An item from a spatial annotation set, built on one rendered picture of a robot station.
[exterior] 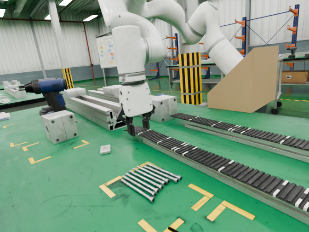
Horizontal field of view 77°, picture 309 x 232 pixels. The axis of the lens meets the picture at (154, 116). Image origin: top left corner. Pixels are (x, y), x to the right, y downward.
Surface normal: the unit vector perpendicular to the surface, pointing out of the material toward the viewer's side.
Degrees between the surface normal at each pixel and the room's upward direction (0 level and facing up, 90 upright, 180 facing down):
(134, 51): 90
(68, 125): 90
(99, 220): 0
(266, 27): 90
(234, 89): 90
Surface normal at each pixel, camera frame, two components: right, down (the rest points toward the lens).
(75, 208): -0.11, -0.95
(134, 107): 0.58, 0.15
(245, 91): -0.74, 0.26
